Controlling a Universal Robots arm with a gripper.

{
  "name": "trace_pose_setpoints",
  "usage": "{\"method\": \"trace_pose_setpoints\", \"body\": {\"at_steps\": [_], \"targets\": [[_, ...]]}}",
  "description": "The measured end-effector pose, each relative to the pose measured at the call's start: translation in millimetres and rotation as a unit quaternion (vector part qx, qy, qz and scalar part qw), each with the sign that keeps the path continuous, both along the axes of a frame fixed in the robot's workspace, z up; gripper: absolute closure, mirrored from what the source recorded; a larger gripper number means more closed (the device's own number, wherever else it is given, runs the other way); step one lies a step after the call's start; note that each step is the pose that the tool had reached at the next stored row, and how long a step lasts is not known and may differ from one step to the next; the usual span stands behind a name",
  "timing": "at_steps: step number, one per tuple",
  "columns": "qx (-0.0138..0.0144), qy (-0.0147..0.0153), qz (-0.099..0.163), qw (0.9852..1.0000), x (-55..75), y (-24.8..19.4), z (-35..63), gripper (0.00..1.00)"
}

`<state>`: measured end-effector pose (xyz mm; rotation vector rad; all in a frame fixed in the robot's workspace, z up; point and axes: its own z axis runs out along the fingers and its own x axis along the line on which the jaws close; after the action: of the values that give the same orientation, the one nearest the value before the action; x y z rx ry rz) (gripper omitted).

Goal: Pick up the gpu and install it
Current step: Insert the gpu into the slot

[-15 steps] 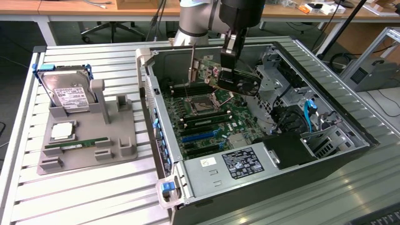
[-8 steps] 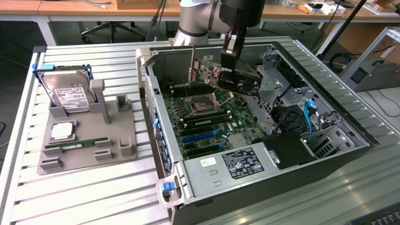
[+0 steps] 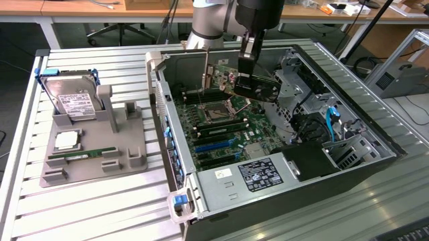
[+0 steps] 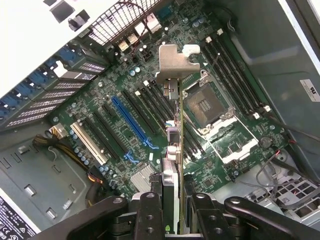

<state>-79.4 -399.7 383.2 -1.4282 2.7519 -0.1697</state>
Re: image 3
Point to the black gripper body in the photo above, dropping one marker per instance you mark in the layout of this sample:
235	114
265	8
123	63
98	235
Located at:
258	12

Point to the graphics card with black fan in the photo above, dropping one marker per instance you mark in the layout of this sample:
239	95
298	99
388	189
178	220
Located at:
265	90

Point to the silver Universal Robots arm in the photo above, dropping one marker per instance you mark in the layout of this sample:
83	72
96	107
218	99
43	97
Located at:
207	20

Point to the cluttered wooden desk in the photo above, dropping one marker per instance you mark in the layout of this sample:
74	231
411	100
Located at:
301	11

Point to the open metal socket cover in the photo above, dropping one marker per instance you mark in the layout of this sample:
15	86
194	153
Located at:
239	105

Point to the thin metal locking lever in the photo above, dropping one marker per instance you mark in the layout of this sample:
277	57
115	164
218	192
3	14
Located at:
199	100

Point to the silver metal drive cage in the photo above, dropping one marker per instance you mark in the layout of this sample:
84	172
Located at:
301	93

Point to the orange and white device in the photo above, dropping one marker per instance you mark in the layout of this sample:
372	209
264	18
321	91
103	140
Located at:
326	9

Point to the green motherboard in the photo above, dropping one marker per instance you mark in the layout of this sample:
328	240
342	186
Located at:
258	130

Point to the black labelled RAM stick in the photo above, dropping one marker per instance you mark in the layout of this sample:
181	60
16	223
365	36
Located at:
221	130

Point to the white carton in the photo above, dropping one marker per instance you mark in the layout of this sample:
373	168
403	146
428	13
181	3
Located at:
357	10

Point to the black expansion slot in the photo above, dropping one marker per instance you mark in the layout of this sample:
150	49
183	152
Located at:
218	162
211	141

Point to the black tripod pole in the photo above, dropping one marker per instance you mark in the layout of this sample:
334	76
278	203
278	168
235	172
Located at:
365	30

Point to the blue expansion slot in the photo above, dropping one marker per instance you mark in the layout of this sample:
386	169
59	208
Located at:
214	146

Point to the black round stand base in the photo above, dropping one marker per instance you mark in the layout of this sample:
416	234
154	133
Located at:
369	3

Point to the silver chipset heatsink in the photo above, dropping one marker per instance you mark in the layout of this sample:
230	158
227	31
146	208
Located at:
256	151

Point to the small cardboard box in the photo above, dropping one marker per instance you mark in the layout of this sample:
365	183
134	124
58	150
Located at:
143	4

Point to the large brown cardboard panel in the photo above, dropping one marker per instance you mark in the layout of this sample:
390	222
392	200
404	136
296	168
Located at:
385	37

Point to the black office chair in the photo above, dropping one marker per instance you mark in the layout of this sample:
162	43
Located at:
119	32

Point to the black plastic air shroud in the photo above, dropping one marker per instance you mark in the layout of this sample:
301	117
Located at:
308	160

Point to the grey metal equipment box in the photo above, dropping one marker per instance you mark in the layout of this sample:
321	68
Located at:
403	80

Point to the perforated silver disk bay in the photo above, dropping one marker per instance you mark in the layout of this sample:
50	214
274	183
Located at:
352	153

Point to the grey power supply unit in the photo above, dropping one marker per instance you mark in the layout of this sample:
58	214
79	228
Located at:
227	185

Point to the hard disk in blue caddy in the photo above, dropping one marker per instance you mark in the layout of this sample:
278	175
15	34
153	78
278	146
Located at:
74	98

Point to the grey plastic parts rack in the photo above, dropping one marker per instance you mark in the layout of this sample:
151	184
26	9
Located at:
90	140

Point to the open black PC case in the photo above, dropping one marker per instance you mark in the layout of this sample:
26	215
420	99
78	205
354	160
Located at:
352	180

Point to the green RAM stick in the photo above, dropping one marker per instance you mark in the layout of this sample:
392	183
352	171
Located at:
83	153

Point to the silver CPU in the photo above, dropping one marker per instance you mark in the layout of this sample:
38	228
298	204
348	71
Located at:
67	139

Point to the wooden desk with white legs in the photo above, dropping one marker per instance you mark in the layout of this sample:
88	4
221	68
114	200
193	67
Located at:
27	7

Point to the black keyboard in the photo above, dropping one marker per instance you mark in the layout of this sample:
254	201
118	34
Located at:
412	234

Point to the pale plastic corner bracket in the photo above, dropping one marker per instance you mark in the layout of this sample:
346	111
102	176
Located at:
155	60

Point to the aluminium profile frame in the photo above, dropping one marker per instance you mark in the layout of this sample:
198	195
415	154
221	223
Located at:
413	37

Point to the pale corner bracket blue clip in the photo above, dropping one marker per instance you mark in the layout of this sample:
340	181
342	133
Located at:
179	200

